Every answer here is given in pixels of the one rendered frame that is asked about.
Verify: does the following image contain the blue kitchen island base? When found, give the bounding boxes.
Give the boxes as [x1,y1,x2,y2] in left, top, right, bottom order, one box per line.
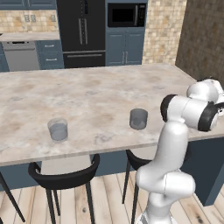
[0,136,224,207]

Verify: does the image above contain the blue tall cupboard unit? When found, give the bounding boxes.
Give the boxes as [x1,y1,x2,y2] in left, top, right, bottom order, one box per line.
[104,0,149,67]

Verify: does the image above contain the black fridge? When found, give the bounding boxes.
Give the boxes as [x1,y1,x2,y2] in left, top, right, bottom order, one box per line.
[55,0,107,69]

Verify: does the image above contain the black chair with beige seat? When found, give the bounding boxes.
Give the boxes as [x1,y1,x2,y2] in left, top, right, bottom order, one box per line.
[122,144,160,224]
[0,171,26,224]
[27,153,101,224]

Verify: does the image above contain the black microwave oven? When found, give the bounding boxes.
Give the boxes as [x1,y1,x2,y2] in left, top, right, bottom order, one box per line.
[107,3,147,29]

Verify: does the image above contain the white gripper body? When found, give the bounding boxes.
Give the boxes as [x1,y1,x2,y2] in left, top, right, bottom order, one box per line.
[216,101,224,118]

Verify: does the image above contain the glass of water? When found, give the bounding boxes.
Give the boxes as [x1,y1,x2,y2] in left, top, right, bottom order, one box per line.
[129,108,149,131]
[46,117,69,144]

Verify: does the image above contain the blue wall cupboards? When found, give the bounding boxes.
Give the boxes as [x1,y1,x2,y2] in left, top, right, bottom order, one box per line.
[0,0,58,11]

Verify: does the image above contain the blue base cupboard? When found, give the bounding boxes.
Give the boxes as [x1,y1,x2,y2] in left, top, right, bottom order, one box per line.
[0,42,10,74]

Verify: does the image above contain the blue drawer unit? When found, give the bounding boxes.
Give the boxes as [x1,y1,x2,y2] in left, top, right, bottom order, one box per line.
[35,39,65,71]

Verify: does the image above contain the steel dishwasher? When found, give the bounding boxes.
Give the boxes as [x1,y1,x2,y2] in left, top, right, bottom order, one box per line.
[2,40,41,73]

